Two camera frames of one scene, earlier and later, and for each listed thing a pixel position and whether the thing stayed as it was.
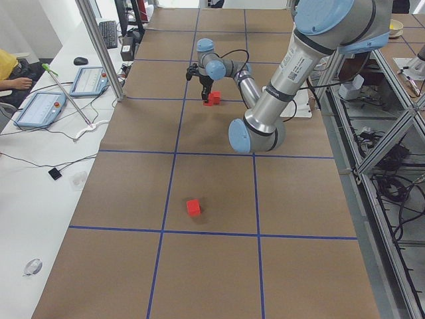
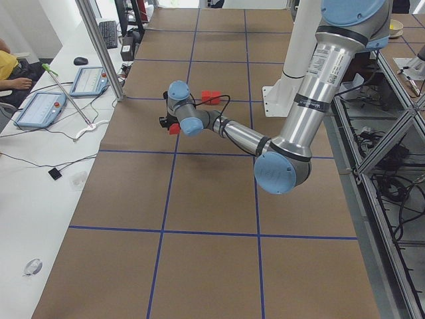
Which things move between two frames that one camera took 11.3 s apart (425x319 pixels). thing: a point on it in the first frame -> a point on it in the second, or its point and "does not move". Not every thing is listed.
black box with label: x=127 y=50 does not move
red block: x=193 y=208 -> x=174 y=129
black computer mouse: x=80 y=61 does not move
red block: x=216 y=96 does not move
